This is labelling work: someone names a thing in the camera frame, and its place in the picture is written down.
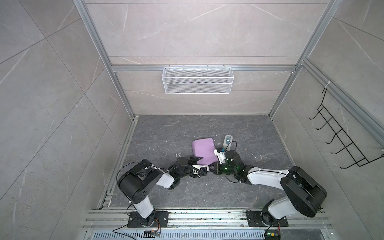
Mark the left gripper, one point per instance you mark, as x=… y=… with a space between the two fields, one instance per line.
x=193 y=160

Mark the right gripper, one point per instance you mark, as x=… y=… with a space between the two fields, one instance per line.
x=215 y=165

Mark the pink wrapping paper sheet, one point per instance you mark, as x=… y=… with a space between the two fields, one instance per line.
x=205 y=149

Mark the grey tape dispenser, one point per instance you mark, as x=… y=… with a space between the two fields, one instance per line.
x=227 y=142

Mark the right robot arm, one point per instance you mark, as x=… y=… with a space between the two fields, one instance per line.
x=303 y=194

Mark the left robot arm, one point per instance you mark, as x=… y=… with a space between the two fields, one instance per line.
x=137 y=182

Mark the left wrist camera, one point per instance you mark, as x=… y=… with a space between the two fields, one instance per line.
x=200 y=169

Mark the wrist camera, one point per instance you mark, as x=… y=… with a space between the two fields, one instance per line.
x=200 y=169
x=220 y=153

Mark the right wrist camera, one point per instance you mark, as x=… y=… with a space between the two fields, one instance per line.
x=220 y=153

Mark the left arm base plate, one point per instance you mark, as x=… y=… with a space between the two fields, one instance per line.
x=152 y=221

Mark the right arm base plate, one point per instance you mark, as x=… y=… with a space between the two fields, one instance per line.
x=261 y=219

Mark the white wire mesh basket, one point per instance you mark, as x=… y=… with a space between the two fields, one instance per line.
x=197 y=80

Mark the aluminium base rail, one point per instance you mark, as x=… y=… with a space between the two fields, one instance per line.
x=214 y=224

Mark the black wire hook rack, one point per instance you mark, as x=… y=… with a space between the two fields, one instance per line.
x=339 y=133

